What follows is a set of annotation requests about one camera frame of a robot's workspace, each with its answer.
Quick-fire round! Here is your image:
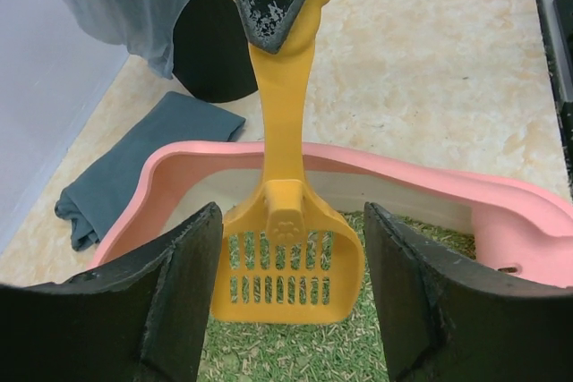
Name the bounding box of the pink litter box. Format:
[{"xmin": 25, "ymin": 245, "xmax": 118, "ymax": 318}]
[{"xmin": 93, "ymin": 141, "xmax": 572, "ymax": 288}]

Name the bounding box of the folded grey-blue cloth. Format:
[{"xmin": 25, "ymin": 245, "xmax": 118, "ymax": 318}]
[{"xmin": 55, "ymin": 91, "xmax": 246, "ymax": 251}]

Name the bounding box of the yellow plastic litter scoop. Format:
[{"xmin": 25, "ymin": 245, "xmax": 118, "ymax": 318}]
[{"xmin": 211, "ymin": 0, "xmax": 364, "ymax": 324}]

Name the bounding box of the black trash bin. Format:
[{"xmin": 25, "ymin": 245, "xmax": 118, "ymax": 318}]
[{"xmin": 173, "ymin": 0, "xmax": 257, "ymax": 103}]

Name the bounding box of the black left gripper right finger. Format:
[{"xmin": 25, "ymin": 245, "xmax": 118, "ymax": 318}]
[{"xmin": 363, "ymin": 202, "xmax": 572, "ymax": 381}]

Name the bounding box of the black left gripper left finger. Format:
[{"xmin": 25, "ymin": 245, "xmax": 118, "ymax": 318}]
[{"xmin": 1, "ymin": 203, "xmax": 222, "ymax": 382}]

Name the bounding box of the black metal base rail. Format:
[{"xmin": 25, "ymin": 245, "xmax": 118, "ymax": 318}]
[{"xmin": 535, "ymin": 0, "xmax": 572, "ymax": 196}]

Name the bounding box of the green cat litter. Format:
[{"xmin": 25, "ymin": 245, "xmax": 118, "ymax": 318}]
[{"xmin": 197, "ymin": 216, "xmax": 475, "ymax": 381}]

